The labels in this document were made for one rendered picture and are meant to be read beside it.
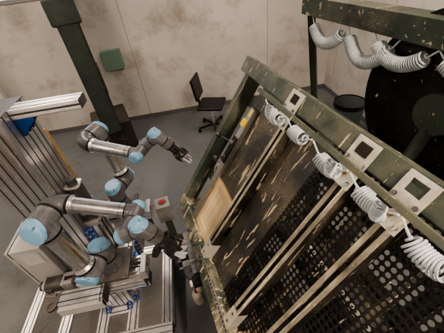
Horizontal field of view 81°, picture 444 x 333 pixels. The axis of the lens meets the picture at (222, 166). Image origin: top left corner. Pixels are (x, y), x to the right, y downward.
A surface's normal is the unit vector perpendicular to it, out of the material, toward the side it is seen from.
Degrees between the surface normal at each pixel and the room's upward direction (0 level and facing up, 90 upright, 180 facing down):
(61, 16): 90
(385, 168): 55
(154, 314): 0
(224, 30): 90
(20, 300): 0
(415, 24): 90
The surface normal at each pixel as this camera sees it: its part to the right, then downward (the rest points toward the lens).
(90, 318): -0.11, -0.76
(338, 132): -0.83, -0.19
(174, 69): 0.16, 0.62
